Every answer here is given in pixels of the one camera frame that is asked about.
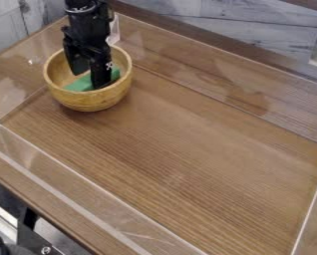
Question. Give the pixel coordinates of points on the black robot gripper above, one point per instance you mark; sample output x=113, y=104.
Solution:
x=85, y=39

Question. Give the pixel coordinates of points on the green rectangular block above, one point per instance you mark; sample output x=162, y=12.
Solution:
x=83, y=84

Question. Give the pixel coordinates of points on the brown wooden bowl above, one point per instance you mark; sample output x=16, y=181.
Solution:
x=95, y=100

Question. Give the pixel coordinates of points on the clear acrylic tray walls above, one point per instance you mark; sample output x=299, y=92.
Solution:
x=196, y=167

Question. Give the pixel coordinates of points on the black table leg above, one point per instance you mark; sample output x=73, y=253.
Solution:
x=29, y=218

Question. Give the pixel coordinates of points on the black metal bracket with bolt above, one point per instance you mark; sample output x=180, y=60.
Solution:
x=35, y=243

